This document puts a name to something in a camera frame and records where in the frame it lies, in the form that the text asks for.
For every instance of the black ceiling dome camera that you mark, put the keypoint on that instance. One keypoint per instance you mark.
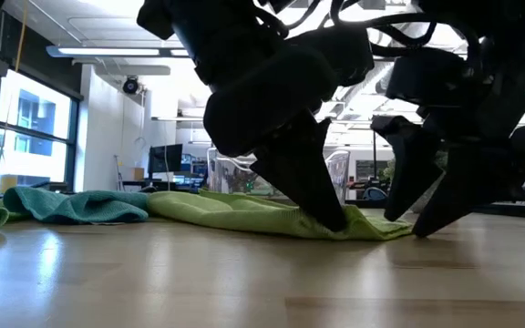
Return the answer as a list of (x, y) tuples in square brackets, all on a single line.
[(130, 85)]

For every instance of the black aluminium table frame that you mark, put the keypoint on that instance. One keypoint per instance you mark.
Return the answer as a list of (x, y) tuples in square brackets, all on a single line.
[(517, 210)]

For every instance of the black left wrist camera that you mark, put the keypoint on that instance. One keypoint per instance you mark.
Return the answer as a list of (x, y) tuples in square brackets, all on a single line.
[(344, 54)]

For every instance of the linear ceiling light fixture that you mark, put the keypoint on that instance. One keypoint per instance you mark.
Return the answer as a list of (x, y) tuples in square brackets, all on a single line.
[(107, 51)]

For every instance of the clear plastic basket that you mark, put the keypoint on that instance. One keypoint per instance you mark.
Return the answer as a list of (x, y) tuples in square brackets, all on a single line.
[(230, 175)]

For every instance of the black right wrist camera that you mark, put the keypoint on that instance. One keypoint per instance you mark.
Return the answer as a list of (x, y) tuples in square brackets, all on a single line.
[(426, 77)]

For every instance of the large glass window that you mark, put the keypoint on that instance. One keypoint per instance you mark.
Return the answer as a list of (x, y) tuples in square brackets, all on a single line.
[(34, 136)]

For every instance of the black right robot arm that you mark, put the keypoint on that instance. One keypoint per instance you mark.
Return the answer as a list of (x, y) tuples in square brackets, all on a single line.
[(517, 32)]

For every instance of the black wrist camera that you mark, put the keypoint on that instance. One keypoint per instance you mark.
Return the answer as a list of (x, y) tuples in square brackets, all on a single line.
[(426, 77), (344, 54)]

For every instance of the blue office chair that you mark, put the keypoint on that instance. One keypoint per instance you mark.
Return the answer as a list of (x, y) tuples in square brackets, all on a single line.
[(375, 194)]

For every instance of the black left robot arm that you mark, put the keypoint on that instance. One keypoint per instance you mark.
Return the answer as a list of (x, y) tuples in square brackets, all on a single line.
[(217, 41)]

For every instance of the black computer monitor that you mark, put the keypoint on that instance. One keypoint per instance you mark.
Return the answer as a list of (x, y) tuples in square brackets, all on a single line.
[(165, 158)]

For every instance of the teal microfiber towel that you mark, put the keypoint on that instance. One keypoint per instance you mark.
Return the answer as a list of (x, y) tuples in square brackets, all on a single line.
[(85, 205)]

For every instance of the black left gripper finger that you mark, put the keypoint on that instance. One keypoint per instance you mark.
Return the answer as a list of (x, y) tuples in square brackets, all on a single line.
[(308, 182)]

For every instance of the yellow container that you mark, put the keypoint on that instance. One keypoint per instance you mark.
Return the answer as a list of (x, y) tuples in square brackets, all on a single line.
[(8, 183)]

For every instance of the cardboard box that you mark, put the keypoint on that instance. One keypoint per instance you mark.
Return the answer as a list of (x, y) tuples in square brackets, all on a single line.
[(139, 174)]

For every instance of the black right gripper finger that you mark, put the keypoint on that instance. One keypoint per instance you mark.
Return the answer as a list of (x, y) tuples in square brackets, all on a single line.
[(413, 164), (472, 187)]

